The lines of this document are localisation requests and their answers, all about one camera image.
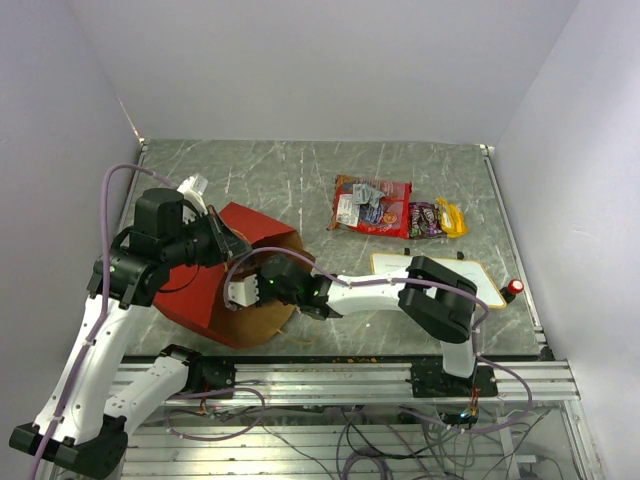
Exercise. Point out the aluminium rail frame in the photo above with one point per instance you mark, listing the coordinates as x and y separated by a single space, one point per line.
414 385

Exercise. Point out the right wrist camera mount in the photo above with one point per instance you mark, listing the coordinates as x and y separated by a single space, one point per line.
242 293

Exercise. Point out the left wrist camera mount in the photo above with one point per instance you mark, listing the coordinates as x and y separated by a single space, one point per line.
193 189

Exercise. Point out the red candy bag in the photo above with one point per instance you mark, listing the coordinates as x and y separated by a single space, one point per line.
390 219

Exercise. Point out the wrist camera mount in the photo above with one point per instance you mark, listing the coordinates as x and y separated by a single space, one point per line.
193 189
242 293

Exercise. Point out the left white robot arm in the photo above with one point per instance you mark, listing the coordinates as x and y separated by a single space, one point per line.
83 428

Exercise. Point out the silver green snack wrapper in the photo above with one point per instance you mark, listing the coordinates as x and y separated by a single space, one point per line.
365 194

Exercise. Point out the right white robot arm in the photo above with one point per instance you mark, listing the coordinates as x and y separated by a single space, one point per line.
440 301

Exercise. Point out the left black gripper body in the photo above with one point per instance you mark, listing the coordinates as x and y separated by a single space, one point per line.
200 239

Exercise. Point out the red emergency stop button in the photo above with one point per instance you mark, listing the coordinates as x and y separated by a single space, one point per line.
511 290

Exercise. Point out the red paper bag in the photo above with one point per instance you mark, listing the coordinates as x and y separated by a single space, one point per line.
193 297

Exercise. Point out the brown purple chocolate pack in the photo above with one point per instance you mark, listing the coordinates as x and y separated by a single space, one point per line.
424 221

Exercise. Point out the small whiteboard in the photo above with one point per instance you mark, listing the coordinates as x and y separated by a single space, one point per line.
487 290

